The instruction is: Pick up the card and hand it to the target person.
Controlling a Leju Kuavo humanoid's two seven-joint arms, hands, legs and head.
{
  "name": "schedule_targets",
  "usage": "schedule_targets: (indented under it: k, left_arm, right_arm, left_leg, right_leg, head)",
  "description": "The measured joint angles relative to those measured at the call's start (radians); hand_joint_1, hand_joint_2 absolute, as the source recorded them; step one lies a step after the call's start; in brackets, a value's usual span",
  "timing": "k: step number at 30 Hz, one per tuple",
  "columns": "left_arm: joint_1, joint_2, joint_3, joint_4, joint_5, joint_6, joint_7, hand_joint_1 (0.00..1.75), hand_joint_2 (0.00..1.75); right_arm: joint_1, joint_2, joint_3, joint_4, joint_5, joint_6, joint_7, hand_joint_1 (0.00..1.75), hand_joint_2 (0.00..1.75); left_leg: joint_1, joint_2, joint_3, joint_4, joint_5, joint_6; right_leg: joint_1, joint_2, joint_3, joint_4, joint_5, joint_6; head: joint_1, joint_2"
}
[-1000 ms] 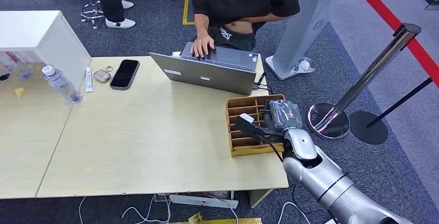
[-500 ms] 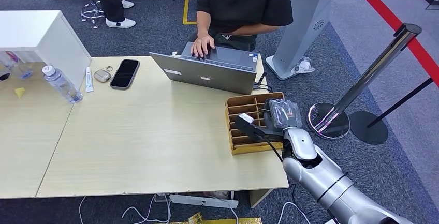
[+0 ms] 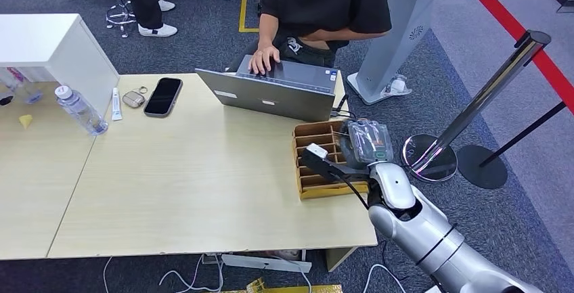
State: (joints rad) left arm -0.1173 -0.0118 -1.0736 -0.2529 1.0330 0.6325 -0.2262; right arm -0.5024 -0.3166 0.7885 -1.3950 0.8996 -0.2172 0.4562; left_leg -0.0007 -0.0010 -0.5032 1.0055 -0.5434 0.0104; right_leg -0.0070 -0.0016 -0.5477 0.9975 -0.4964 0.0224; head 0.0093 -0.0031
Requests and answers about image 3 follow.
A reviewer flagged white cabinet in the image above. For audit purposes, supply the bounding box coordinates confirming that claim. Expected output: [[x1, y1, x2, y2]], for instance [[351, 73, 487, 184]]
[[0, 13, 121, 118]]

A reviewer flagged grey laptop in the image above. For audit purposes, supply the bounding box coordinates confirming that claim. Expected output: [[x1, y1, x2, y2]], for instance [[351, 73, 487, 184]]
[[195, 54, 338, 124]]

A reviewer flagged red barrier belt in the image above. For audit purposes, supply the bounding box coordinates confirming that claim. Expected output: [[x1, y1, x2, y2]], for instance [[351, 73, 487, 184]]
[[451, 0, 574, 115]]

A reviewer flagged small white tube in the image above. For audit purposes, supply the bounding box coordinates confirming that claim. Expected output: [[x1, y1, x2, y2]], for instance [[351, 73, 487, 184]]
[[111, 87, 124, 122]]

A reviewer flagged clear plastic water bottle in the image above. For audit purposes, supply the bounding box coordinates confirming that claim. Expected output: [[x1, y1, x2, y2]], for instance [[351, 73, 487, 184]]
[[54, 85, 110, 137]]

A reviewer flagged gold foil sheet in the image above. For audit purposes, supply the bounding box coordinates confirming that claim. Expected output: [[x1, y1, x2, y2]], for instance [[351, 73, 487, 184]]
[[221, 277, 345, 293]]

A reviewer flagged black stanchion post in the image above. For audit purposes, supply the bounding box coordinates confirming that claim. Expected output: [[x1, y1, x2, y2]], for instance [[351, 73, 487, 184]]
[[456, 100, 567, 191]]

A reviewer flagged yellow floor tape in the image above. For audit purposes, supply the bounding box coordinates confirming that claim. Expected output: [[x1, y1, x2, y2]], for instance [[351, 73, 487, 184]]
[[238, 0, 261, 34]]

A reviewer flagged plastic-wrapped white plug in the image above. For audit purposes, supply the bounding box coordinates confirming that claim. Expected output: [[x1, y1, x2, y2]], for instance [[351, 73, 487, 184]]
[[380, 74, 413, 99]]

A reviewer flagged person's right hand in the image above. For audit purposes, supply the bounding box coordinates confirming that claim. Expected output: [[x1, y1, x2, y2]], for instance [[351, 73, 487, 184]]
[[248, 42, 282, 76]]

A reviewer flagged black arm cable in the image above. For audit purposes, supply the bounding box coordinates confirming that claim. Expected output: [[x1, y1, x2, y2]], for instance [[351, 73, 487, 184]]
[[334, 172, 371, 211]]

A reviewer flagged white looped cable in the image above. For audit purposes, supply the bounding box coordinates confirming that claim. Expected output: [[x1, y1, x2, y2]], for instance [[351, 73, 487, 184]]
[[361, 263, 407, 293]]

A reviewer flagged black laptop cable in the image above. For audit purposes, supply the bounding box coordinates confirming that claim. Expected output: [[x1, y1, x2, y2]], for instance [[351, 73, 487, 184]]
[[330, 94, 358, 121]]

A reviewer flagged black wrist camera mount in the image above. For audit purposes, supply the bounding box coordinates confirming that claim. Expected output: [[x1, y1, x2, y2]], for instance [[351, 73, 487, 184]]
[[299, 143, 374, 184]]

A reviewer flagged thin white cable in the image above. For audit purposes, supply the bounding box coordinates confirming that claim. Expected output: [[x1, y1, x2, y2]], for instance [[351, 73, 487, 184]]
[[102, 256, 115, 293]]

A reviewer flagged grey kiosk stand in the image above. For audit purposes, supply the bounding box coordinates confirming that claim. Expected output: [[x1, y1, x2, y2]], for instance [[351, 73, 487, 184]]
[[347, 0, 440, 106]]

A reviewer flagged white power strip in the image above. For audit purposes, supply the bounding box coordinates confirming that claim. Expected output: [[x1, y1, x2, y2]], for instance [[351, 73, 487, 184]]
[[221, 253, 313, 274]]

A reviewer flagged white cable bundle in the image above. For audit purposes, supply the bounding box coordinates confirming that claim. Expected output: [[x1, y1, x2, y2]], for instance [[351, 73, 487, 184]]
[[158, 254, 225, 293]]

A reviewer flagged chrome stanchion post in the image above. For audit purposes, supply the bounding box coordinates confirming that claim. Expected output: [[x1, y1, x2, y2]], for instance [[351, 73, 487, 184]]
[[401, 30, 552, 183]]

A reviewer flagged cardboard slotted card holder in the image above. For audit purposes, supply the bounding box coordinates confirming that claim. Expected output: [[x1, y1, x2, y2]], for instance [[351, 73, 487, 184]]
[[292, 120, 372, 201]]

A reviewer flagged grey earbuds case with ring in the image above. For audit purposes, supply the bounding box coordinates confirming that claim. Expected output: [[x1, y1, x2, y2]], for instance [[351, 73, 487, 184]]
[[122, 86, 150, 110]]

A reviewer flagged black smartphone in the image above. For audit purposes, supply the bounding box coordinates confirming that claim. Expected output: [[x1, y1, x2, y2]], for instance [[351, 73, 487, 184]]
[[143, 77, 184, 119]]

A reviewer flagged chrome chair base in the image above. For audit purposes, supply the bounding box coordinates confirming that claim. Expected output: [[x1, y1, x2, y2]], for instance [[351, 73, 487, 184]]
[[100, 0, 138, 39]]

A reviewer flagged wooden table leg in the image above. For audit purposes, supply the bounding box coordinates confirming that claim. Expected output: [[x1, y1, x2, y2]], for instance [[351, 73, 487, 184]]
[[324, 246, 360, 273]]

